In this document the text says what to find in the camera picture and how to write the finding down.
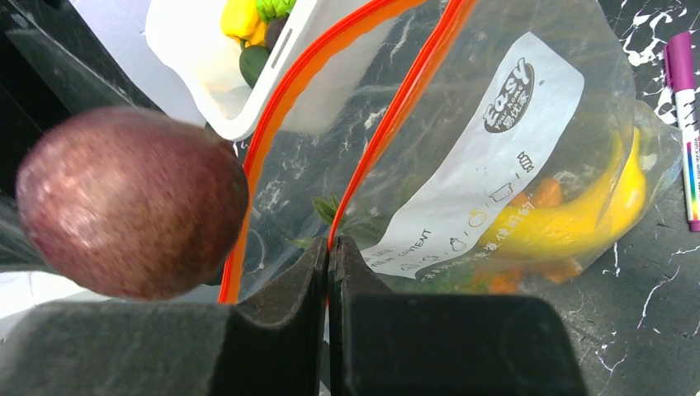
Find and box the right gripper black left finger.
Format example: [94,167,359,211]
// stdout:
[1,238,329,395]

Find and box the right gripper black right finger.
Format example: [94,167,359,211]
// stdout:
[329,237,588,395]

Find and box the toy pineapple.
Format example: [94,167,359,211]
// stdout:
[290,174,584,296]

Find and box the clear zip bag orange zipper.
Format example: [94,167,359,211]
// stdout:
[219,1,682,304]

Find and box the yellow banana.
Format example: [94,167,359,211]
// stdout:
[478,127,647,260]

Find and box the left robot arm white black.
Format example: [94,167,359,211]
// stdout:
[1,1,157,272]

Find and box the white plastic bin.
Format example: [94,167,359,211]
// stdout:
[145,1,398,141]

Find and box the yellow bell pepper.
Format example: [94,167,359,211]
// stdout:
[220,0,267,48]

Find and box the green vegetable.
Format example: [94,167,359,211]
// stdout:
[255,0,296,22]

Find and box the purple cap marker pen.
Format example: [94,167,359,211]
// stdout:
[664,31,699,233]

